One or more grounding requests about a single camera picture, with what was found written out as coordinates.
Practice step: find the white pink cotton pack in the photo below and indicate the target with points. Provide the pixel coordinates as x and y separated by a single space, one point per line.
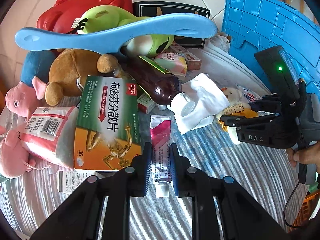
49 134

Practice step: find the blue plastic storage crate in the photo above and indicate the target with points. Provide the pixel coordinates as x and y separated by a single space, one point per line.
256 25

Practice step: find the pink white ointment tube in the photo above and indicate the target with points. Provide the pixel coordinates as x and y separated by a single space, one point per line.
160 130

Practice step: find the blue plush toy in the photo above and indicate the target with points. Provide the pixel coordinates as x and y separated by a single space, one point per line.
37 63

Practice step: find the person right hand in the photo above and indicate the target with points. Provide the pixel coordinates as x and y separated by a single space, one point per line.
310 155

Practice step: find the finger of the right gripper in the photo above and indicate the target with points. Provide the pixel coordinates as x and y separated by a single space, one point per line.
237 121
267 103

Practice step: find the brown plastic bottle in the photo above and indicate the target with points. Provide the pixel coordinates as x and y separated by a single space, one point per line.
163 87

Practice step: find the red white slim box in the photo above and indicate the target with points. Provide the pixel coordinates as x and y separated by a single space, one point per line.
193 62

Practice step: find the white red medicine box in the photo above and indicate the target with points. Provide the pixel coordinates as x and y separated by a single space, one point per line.
249 94

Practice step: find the pink pig plush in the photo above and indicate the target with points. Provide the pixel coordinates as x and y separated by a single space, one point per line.
24 100

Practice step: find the red plastic handbag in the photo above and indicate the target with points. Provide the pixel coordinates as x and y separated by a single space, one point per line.
61 17

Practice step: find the small white plush toy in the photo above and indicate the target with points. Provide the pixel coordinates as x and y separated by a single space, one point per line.
238 105

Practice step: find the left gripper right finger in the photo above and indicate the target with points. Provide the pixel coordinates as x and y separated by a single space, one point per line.
221 208

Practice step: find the pastel tissue packet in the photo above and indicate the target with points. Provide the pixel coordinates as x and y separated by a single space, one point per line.
173 62

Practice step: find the brown teddy bear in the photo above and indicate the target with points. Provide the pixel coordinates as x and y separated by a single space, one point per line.
69 71

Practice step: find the white tissue cloth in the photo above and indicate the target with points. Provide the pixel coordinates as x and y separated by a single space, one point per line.
205 100

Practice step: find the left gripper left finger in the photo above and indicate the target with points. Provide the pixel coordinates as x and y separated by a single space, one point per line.
100 208

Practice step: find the dark green gift box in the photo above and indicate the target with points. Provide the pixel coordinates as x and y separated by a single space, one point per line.
154 8

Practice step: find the blue foam hanger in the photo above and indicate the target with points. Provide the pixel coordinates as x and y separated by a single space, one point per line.
110 41

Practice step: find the green orange medicine box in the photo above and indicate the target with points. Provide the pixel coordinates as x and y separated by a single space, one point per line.
107 135

